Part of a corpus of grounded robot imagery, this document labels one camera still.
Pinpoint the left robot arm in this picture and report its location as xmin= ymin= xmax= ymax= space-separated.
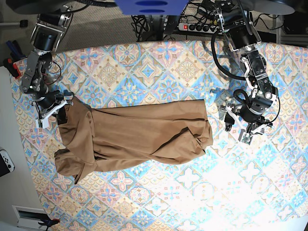
xmin=211 ymin=0 xmax=280 ymax=134

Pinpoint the handheld game console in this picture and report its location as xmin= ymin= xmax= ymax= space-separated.
xmin=0 ymin=149 xmax=15 ymax=177

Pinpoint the white box device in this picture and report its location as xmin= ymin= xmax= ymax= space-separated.
xmin=12 ymin=205 xmax=49 ymax=231

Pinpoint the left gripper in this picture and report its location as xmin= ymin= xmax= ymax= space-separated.
xmin=224 ymin=89 xmax=279 ymax=131

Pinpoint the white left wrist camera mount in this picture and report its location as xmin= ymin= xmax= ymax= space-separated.
xmin=220 ymin=103 xmax=273 ymax=145

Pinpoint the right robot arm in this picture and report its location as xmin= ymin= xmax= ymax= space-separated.
xmin=20 ymin=3 xmax=73 ymax=128

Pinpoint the orange black clamp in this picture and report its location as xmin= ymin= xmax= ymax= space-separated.
xmin=38 ymin=215 xmax=60 ymax=230

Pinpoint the brown t-shirt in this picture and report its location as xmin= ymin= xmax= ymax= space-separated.
xmin=54 ymin=97 xmax=213 ymax=182

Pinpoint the patterned tablecloth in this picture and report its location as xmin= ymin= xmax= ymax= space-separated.
xmin=10 ymin=41 xmax=308 ymax=231

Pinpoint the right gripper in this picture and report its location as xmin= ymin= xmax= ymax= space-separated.
xmin=32 ymin=90 xmax=67 ymax=125

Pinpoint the red black clamp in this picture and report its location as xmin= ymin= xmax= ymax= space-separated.
xmin=3 ymin=58 xmax=21 ymax=79

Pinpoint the white power strip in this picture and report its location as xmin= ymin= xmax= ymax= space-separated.
xmin=178 ymin=23 xmax=217 ymax=34

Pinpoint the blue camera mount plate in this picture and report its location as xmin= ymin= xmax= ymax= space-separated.
xmin=115 ymin=0 xmax=189 ymax=15

